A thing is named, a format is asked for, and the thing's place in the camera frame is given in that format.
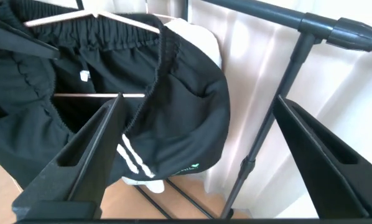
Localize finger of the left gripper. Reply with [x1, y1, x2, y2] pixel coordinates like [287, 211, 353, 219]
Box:
[0, 18, 61, 60]

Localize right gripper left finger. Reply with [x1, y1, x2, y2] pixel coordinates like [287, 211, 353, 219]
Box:
[12, 93, 127, 220]

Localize black shorts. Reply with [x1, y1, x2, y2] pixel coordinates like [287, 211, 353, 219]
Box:
[0, 0, 231, 191]

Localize white printed T-shirt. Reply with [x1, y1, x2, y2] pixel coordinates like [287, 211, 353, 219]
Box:
[121, 17, 223, 194]

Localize pink clothes hanger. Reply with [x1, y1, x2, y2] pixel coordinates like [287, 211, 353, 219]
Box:
[23, 9, 162, 99]

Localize black clothes rack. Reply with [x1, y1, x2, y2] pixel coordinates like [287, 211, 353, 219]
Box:
[133, 0, 372, 220]

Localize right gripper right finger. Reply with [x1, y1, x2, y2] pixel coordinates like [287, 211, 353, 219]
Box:
[272, 95, 372, 218]

